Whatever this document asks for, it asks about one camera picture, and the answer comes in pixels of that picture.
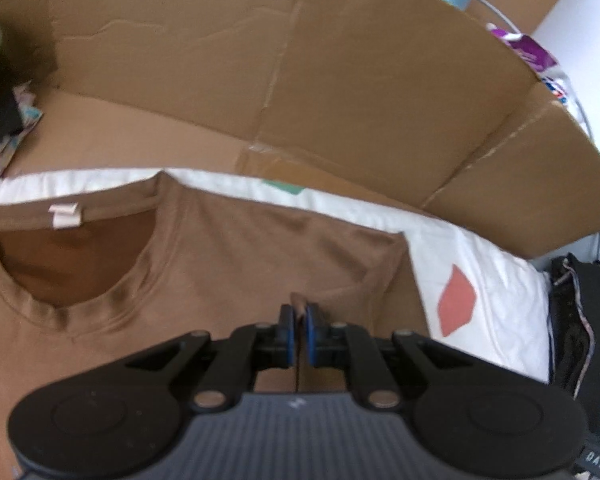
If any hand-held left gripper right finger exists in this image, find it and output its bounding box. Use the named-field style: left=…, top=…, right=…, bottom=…
left=305, top=302, right=483, bottom=412

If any flattened cardboard sheet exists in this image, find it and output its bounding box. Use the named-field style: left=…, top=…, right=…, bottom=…
left=0, top=0, right=600, bottom=261

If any brown printed t-shirt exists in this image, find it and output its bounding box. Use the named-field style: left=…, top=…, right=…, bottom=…
left=0, top=172, right=431, bottom=480

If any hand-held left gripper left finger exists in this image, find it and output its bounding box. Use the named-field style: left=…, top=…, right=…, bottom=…
left=122, top=304, right=298, bottom=413

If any purple and white bag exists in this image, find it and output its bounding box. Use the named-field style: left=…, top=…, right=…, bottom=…
left=487, top=22, right=588, bottom=121

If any black folded cloth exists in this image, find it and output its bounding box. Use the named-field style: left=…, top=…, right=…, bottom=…
left=547, top=247, right=600, bottom=441

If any cream bear printed blanket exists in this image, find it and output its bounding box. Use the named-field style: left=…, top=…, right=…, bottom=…
left=0, top=166, right=552, bottom=383

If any floral printed cloth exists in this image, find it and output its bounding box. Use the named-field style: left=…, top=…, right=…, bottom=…
left=0, top=82, right=44, bottom=179

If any white cable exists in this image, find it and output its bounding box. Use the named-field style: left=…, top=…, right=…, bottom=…
left=472, top=0, right=598, bottom=141

